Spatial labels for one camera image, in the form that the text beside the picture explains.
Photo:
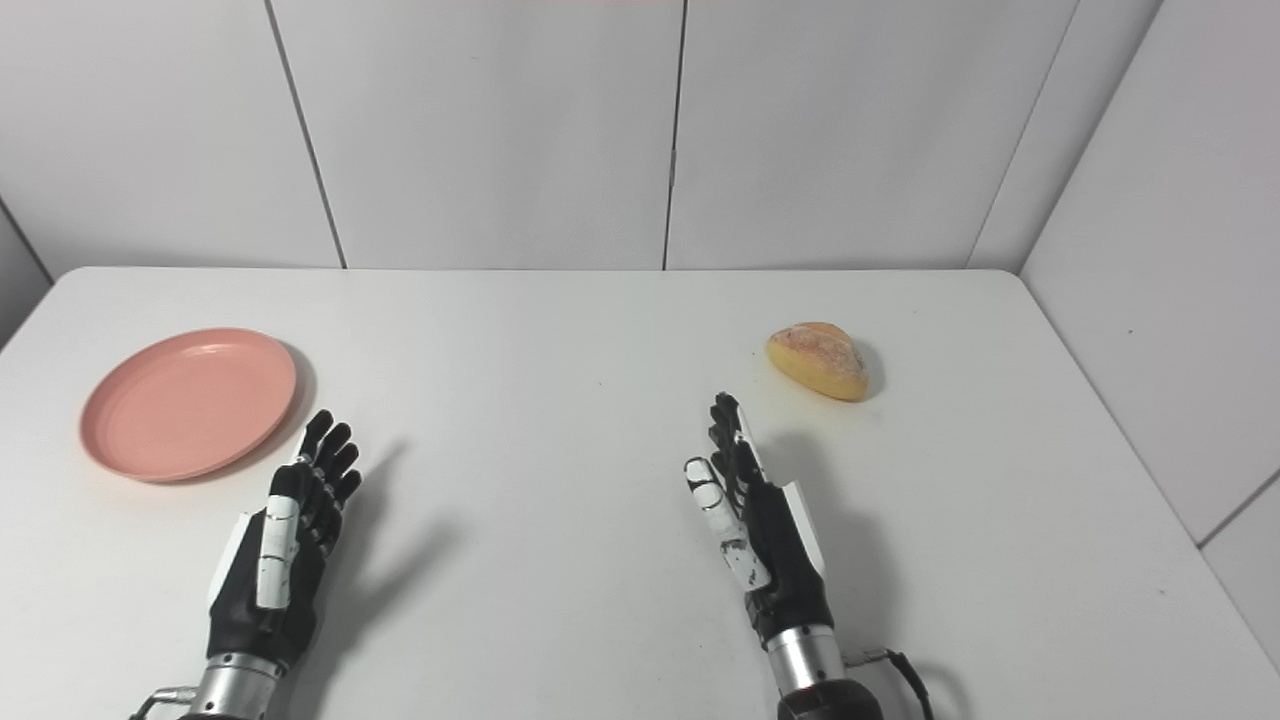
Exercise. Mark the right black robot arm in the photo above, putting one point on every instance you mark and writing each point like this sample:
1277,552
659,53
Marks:
815,680

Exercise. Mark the pink round plate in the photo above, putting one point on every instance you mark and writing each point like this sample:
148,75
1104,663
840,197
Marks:
188,405

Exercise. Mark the golden bread roll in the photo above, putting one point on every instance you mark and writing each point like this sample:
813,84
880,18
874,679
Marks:
822,362

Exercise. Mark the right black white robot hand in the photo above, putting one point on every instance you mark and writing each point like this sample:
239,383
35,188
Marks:
775,560

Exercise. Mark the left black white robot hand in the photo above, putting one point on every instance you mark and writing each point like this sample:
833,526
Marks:
285,560

